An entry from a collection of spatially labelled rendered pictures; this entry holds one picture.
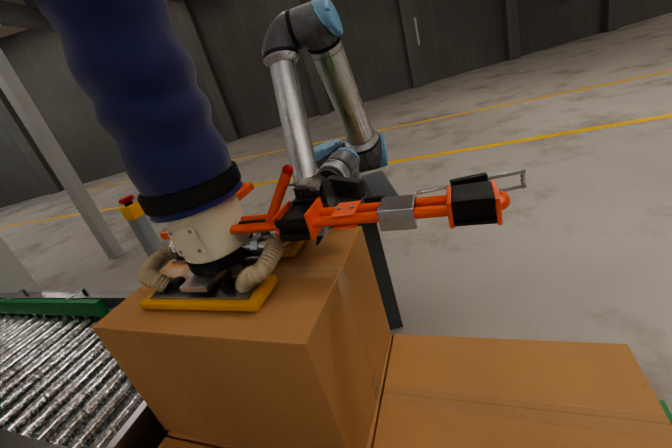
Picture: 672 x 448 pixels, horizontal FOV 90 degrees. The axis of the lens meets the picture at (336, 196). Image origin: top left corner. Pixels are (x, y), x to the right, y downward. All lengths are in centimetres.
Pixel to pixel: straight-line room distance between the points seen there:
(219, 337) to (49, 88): 1137
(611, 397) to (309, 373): 68
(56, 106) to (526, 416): 1178
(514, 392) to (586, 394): 15
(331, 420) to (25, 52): 1178
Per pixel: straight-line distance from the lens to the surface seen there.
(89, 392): 165
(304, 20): 113
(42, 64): 1191
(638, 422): 104
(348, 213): 66
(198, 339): 80
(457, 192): 63
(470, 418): 99
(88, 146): 1179
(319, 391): 73
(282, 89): 111
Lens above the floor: 138
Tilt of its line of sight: 22 degrees down
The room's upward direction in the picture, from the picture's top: 17 degrees counter-clockwise
